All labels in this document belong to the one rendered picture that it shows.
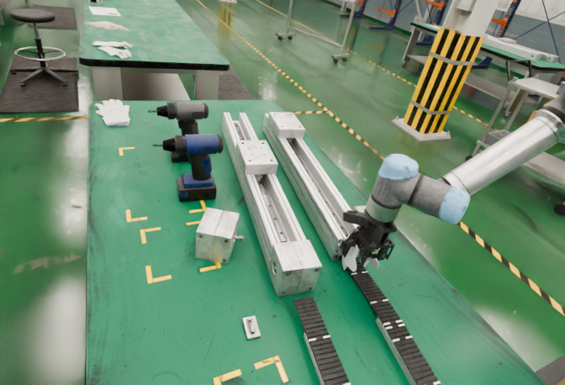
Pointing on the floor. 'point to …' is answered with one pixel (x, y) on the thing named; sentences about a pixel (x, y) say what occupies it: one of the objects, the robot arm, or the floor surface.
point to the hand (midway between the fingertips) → (353, 262)
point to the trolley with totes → (551, 165)
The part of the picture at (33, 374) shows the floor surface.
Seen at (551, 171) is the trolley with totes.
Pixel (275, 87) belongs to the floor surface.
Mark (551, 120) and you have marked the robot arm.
